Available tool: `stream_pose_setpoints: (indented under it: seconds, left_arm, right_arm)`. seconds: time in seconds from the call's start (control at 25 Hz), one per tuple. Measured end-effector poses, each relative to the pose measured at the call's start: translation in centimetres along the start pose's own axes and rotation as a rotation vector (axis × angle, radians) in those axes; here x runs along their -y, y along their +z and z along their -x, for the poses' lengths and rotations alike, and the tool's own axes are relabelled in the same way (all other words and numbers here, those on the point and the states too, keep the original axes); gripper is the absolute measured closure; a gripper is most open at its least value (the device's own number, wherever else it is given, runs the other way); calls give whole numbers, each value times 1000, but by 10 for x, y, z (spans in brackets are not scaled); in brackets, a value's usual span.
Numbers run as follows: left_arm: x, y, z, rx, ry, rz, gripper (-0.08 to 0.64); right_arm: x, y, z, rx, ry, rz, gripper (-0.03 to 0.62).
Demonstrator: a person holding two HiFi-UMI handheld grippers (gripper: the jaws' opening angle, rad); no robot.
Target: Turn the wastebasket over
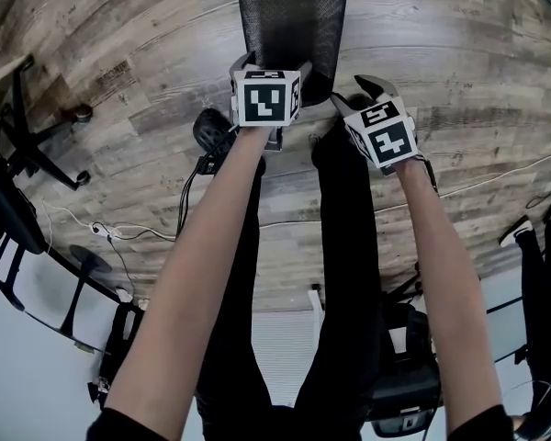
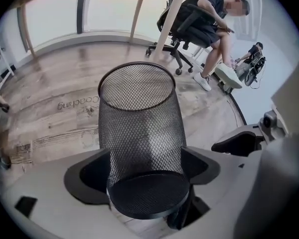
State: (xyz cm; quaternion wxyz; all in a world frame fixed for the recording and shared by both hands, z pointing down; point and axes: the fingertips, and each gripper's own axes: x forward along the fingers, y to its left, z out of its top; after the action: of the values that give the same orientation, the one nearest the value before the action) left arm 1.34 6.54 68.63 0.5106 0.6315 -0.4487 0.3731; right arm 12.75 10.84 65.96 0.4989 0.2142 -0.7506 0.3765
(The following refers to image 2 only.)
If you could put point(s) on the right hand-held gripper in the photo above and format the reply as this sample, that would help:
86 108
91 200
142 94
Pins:
284 173

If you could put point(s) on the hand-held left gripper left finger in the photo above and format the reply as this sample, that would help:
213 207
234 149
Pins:
86 175

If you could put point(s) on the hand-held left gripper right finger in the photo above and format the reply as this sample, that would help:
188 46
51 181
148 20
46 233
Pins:
201 169

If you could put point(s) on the black mesh wastebasket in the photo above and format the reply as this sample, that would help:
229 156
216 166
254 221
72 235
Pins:
142 133

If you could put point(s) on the white shelf frame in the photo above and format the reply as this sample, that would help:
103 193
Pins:
8 65

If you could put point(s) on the light wooden table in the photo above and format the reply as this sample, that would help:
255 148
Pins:
170 21

